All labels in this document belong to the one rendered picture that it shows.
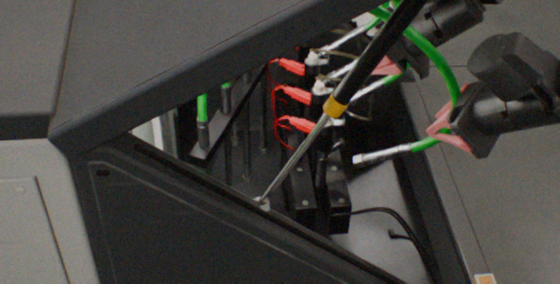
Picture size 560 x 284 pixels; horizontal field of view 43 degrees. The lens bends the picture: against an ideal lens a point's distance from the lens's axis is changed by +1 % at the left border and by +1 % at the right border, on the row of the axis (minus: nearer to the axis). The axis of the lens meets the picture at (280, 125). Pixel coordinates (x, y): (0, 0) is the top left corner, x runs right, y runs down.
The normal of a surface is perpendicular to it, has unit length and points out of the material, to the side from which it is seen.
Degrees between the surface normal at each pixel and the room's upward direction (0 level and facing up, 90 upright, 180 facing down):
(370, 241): 0
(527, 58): 37
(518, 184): 0
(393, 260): 0
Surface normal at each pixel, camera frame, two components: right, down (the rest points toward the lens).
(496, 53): -0.74, -0.58
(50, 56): 0.03, -0.73
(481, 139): 0.51, -0.15
